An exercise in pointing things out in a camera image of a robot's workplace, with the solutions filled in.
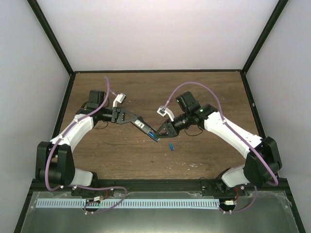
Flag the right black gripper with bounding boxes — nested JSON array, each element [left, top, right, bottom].
[[155, 111, 191, 137]]

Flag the blue battery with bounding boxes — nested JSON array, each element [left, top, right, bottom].
[[148, 132, 155, 138], [169, 143, 174, 151]]

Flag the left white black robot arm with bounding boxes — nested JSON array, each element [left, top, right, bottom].
[[35, 90, 126, 196]]

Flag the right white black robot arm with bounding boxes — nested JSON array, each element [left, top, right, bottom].
[[154, 91, 282, 196]]

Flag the clear plastic sheet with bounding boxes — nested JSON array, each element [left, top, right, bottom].
[[22, 191, 298, 233]]

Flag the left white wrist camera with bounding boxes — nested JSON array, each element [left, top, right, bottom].
[[113, 93, 126, 108]]

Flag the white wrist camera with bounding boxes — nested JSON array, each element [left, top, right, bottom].
[[113, 93, 126, 108], [157, 106, 174, 121]]

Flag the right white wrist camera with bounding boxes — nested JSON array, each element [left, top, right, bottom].
[[157, 106, 174, 121]]

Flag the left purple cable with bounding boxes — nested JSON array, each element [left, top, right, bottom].
[[45, 76, 128, 215]]

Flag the purple cable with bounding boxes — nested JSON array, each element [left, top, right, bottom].
[[164, 82, 279, 214], [45, 76, 128, 215]]

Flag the black aluminium frame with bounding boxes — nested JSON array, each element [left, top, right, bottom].
[[15, 0, 305, 233]]

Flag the light blue slotted cable duct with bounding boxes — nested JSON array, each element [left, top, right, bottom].
[[35, 199, 220, 209]]

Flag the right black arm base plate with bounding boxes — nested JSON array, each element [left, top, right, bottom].
[[201, 185, 245, 197]]

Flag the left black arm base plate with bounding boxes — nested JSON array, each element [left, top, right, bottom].
[[69, 185, 115, 197]]

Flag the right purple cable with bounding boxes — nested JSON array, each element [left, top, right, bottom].
[[164, 82, 279, 214]]

